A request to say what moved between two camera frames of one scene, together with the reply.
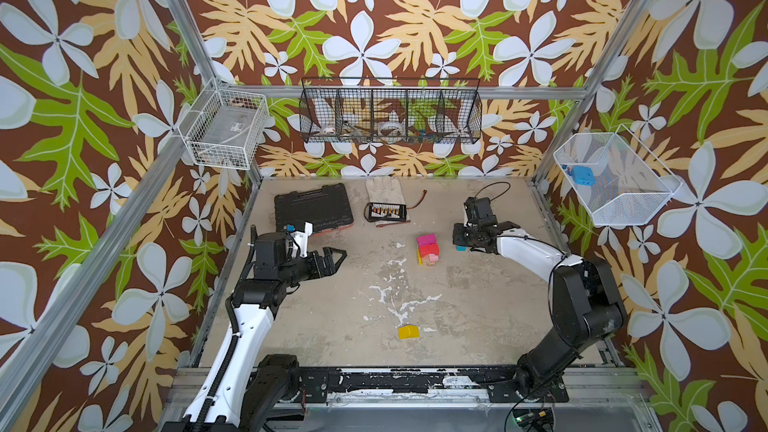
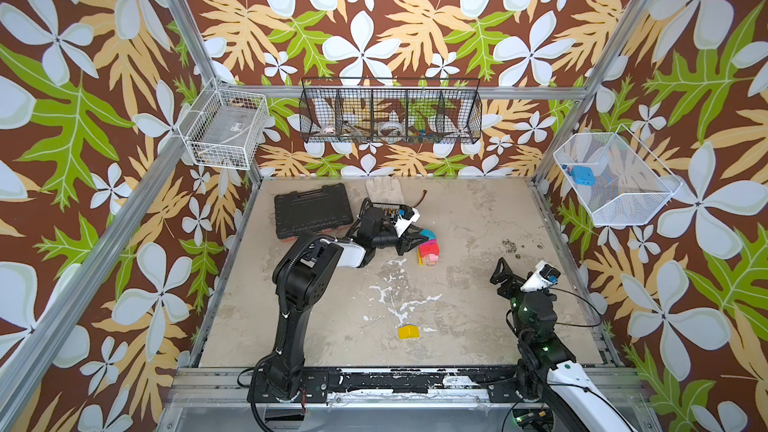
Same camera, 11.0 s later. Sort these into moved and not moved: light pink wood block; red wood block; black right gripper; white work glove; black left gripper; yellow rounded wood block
Moved: black right gripper; black left gripper
Not moved: light pink wood block; white work glove; yellow rounded wood block; red wood block
